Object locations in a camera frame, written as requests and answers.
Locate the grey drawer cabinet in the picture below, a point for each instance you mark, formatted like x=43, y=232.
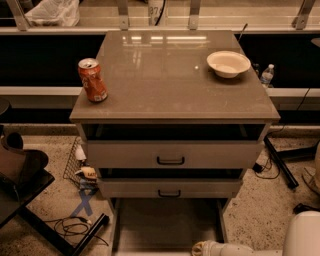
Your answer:
x=160, y=88

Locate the black caster foot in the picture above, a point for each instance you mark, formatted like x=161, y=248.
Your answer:
x=303, y=208

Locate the white paper bowl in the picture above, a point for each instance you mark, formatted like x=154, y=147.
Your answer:
x=228, y=64

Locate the grey bottom drawer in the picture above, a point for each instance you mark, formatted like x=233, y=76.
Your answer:
x=165, y=227

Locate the grey top drawer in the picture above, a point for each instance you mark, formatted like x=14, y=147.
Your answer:
x=173, y=154

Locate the blue tape cross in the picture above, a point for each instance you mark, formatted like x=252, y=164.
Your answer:
x=85, y=196

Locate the brown chair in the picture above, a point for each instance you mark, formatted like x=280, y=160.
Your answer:
x=17, y=164

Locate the black table leg frame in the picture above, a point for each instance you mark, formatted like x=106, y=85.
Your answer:
x=14, y=202

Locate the grey middle drawer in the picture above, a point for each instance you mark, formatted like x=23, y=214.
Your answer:
x=169, y=188

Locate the black stand leg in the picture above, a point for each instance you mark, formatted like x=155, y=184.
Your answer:
x=279, y=157

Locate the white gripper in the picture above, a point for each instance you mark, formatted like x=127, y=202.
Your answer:
x=211, y=248

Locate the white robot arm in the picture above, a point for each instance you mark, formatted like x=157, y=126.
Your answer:
x=302, y=239

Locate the white plastic bag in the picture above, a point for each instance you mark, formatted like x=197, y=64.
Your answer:
x=64, y=13

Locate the wire mesh basket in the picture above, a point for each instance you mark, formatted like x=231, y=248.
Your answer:
x=73, y=165

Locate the grey drawer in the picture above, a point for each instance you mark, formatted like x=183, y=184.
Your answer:
x=173, y=154
x=169, y=188
x=165, y=227

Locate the clear water bottle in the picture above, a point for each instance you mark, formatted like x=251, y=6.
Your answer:
x=267, y=75

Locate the orange soda can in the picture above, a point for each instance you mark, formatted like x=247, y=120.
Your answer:
x=89, y=71

